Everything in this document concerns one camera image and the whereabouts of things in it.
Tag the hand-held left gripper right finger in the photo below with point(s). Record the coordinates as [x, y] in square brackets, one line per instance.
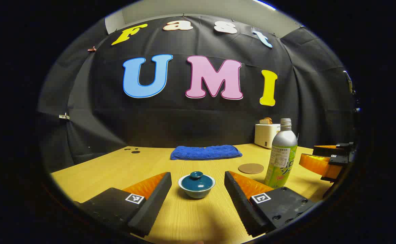
[240, 203]

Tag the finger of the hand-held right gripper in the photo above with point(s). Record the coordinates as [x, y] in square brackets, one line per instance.
[318, 165]
[326, 150]

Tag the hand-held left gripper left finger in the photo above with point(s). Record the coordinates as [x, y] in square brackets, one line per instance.
[153, 203]

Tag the round brown coaster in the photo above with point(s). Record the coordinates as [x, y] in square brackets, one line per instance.
[251, 168]

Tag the silver green water bottle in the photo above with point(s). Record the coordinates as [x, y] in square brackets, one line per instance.
[282, 149]

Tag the teal and white teacup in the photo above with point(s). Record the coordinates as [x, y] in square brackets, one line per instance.
[196, 195]

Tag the teal teacup lid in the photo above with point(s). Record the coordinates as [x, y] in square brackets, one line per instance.
[196, 181]

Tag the white toaster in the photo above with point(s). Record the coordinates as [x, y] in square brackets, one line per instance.
[264, 135]

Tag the blue towel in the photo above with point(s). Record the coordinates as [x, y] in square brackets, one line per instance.
[204, 152]

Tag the bread slice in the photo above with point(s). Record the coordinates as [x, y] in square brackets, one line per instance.
[266, 121]

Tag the white clip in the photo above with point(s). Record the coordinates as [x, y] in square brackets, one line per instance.
[64, 117]

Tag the red clip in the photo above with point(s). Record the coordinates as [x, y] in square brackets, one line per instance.
[91, 49]

